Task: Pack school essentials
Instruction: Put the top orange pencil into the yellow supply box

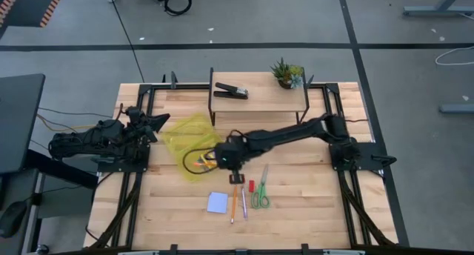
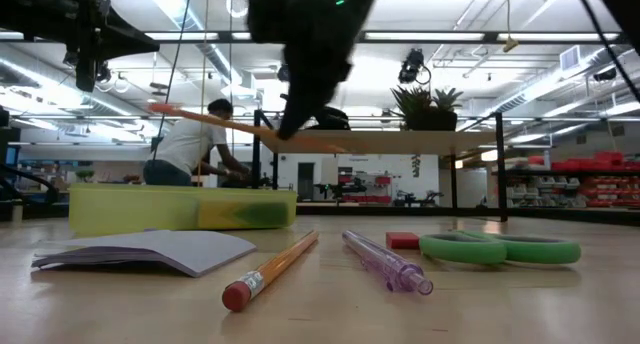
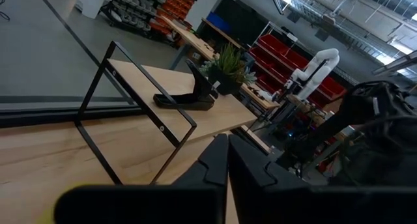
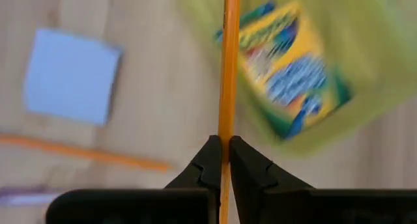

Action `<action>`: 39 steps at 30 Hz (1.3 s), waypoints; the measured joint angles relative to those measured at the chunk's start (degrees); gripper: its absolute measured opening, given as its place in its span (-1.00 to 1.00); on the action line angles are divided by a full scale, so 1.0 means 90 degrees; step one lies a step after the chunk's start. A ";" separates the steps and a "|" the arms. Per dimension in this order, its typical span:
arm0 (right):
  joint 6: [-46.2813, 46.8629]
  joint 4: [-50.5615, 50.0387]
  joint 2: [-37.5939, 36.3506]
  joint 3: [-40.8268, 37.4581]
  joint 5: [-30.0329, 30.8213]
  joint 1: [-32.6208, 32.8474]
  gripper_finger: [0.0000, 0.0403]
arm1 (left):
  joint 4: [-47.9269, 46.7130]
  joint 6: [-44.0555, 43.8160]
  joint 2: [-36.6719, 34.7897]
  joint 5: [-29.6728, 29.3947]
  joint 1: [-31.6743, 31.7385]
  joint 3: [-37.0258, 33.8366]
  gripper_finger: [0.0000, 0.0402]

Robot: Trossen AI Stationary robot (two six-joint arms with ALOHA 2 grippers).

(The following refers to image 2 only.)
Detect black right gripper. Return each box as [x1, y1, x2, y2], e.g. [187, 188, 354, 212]
[212, 0, 401, 141]

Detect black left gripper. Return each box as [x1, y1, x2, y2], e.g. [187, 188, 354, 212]
[49, 0, 161, 56]

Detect orange pencil with pink eraser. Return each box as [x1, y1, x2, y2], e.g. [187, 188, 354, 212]
[221, 229, 320, 314]
[147, 102, 350, 154]

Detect Crayola crayon box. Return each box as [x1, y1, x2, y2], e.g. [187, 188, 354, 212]
[197, 199, 291, 230]

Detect red eraser block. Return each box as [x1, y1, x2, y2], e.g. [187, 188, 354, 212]
[385, 231, 421, 251]

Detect clear purple pen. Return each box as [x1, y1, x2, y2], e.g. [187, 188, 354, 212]
[341, 229, 435, 297]

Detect grey paper notebook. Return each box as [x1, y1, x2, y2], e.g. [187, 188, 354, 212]
[30, 228, 258, 279]

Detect green handled scissors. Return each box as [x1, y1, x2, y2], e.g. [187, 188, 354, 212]
[418, 229, 583, 266]

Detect black stapler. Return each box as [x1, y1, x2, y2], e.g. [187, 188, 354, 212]
[305, 105, 351, 132]

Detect grey door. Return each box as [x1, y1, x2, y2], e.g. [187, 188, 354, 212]
[297, 162, 315, 201]

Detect wooden shelf with black legs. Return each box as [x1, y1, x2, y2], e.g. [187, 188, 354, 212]
[252, 108, 509, 224]

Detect black background robot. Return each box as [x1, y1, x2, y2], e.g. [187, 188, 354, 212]
[313, 176, 369, 201]

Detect dark green succulent plant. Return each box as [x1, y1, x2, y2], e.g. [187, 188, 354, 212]
[389, 85, 436, 116]

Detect black plant pot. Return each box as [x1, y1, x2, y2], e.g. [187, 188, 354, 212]
[404, 109, 459, 132]

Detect person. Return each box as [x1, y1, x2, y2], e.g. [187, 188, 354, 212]
[142, 98, 251, 188]

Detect light green succulent plant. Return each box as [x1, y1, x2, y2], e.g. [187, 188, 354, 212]
[430, 87, 465, 113]

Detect translucent green plastic container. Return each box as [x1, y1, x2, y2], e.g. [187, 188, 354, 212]
[68, 182, 299, 235]

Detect white ceiling air vent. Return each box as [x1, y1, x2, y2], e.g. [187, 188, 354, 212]
[559, 44, 582, 73]

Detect shelving with red bins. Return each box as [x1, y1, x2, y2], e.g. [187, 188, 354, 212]
[492, 151, 640, 210]

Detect dark hanging cable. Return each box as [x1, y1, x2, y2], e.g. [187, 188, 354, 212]
[151, 0, 195, 163]

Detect thin hanging rope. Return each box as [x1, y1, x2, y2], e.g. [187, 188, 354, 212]
[197, 0, 211, 188]

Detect black hanging camera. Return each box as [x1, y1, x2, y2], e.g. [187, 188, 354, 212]
[397, 47, 432, 85]

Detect white hanging ring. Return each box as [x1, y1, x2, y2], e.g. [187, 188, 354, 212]
[224, 0, 250, 19]

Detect black table edge rail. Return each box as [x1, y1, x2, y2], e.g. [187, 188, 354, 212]
[294, 205, 640, 228]

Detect black overhead frame bar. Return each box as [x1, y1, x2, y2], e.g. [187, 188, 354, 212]
[0, 30, 640, 46]

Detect hanging cable with yellow plug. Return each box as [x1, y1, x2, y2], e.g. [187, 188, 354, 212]
[502, 0, 520, 54]

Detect thin black slanting cable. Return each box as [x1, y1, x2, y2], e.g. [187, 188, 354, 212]
[572, 0, 640, 103]

